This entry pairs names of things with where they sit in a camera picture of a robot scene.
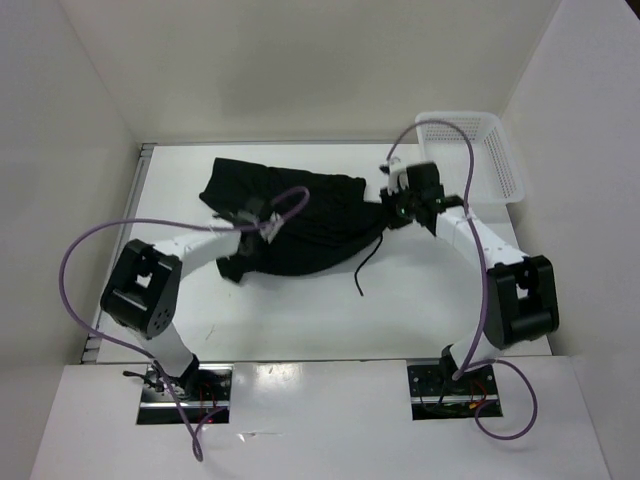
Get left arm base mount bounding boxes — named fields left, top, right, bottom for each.
left=122, top=363, right=233, bottom=426

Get white perforated plastic basket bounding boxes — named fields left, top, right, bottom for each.
left=415, top=111, right=525, bottom=205

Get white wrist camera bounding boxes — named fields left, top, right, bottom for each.
left=379, top=157, right=409, bottom=196
left=260, top=212, right=284, bottom=244

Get black shorts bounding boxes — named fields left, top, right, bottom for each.
left=199, top=157, right=388, bottom=284

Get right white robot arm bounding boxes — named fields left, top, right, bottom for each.
left=380, top=159, right=560, bottom=393

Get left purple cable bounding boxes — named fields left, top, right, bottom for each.
left=58, top=185, right=311, bottom=462

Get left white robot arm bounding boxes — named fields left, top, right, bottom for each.
left=100, top=199, right=282, bottom=400

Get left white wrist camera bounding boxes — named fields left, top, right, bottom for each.
left=260, top=212, right=284, bottom=244

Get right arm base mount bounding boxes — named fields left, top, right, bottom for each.
left=406, top=359, right=503, bottom=421

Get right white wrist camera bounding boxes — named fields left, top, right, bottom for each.
left=379, top=157, right=409, bottom=196

